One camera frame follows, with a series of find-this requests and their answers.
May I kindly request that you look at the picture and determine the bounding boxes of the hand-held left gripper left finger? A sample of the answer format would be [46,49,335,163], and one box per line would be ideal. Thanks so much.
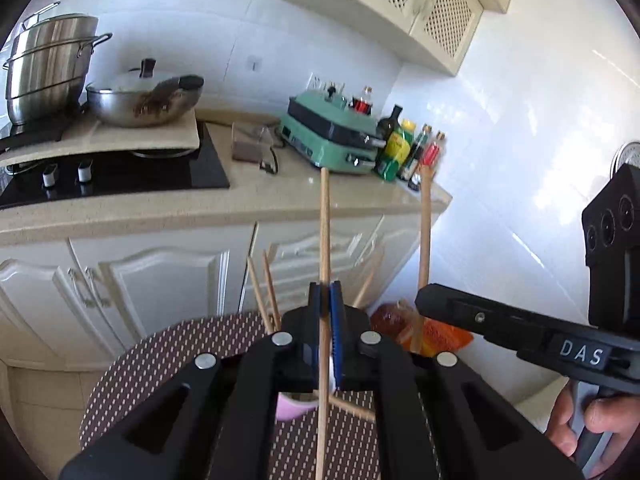
[60,282,326,480]

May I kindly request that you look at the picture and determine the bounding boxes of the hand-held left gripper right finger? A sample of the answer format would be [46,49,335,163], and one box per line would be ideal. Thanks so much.
[330,282,583,480]

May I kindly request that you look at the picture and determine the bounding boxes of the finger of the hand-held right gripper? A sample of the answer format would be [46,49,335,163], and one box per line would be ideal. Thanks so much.
[415,284,596,361]

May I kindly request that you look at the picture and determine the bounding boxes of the light wooden chopstick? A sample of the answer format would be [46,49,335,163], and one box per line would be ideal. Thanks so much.
[314,167,332,480]
[263,251,282,332]
[330,395,378,423]
[247,255,275,334]
[410,165,435,356]

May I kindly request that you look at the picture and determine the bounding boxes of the pink cup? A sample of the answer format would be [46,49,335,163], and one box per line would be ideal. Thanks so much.
[275,360,337,422]

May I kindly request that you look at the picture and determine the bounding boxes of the person's right hand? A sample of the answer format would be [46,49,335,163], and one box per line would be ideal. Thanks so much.
[545,386,640,478]

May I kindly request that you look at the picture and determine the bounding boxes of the orange snack bag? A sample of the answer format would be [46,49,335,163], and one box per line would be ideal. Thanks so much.
[370,300,473,357]

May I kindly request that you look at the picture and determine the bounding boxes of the cream lower kitchen cabinet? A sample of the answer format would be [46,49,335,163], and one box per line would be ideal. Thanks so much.
[0,175,453,461]

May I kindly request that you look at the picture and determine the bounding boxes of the red sauce bottle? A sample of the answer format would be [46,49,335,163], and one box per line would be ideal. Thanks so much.
[420,131,447,168]

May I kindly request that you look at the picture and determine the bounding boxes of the dark soy sauce bottle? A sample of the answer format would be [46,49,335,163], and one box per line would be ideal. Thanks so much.
[400,125,432,181]

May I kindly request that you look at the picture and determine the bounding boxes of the yellow green bottle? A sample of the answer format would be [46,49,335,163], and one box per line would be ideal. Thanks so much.
[375,120,417,181]

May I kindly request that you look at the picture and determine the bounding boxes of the green electric grill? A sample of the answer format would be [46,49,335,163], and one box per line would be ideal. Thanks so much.
[277,87,386,176]

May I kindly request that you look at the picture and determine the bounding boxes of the small clear plastic box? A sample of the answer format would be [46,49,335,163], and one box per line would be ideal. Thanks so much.
[231,122,275,163]

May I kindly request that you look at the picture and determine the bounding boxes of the dark olive oil bottle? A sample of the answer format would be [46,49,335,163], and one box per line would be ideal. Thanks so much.
[375,105,405,161]

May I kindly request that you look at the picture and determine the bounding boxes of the black gas hob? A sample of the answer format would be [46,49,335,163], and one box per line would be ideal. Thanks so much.
[0,122,231,211]

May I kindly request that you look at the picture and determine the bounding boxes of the dark bottle with red label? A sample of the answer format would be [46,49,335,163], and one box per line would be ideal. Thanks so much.
[350,86,375,115]

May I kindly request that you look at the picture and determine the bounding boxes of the beige board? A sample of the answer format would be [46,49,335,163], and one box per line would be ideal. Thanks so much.
[0,110,201,167]

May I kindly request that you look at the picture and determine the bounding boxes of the steel wok with glass lid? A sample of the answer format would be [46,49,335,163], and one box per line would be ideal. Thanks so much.
[85,58,205,128]

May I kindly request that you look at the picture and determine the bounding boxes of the black induction cooker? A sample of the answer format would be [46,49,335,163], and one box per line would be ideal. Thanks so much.
[0,105,88,153]

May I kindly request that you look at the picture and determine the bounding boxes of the steel steamer pot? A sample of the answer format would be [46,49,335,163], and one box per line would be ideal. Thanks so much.
[2,2,113,128]

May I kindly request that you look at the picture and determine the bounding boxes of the round white wall vent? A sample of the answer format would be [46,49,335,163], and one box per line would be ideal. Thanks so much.
[610,141,640,181]

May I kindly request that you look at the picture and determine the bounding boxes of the black cable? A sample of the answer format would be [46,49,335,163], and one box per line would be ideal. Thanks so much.
[260,144,282,176]

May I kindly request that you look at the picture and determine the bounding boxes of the white wall socket with plug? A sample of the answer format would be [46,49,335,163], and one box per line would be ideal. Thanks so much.
[307,72,346,96]

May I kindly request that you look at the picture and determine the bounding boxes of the cream lattice door wall cabinet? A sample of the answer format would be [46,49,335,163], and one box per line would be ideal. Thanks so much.
[272,0,485,77]

